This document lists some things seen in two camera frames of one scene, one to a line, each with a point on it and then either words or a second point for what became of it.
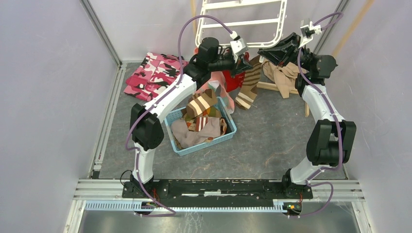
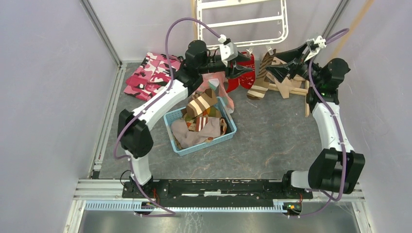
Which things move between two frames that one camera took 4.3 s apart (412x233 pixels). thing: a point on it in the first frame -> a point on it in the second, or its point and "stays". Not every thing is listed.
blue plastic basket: (180, 114) stays
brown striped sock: (247, 96) -> (262, 82)
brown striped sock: (200, 101) stays
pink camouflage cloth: (155, 72) stays
